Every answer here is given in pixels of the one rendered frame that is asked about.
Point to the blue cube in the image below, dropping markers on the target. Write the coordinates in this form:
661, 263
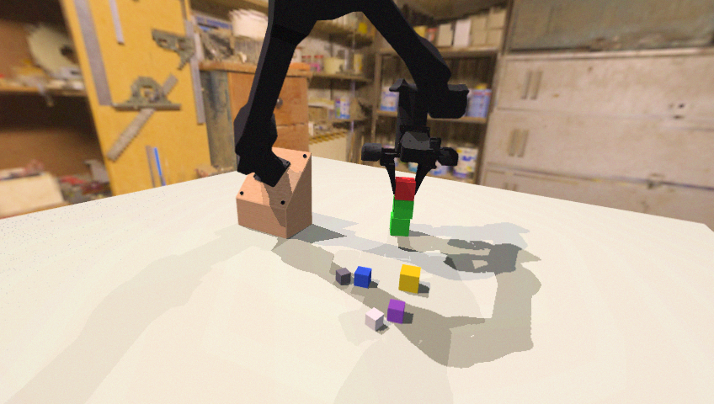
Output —
362, 277

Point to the green block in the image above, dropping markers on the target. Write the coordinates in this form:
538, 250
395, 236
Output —
402, 209
399, 227

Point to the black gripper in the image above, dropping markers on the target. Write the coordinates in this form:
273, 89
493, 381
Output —
373, 152

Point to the small white block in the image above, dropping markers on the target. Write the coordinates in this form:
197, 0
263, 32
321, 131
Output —
374, 319

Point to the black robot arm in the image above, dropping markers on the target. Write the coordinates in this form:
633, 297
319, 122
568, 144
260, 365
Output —
289, 23

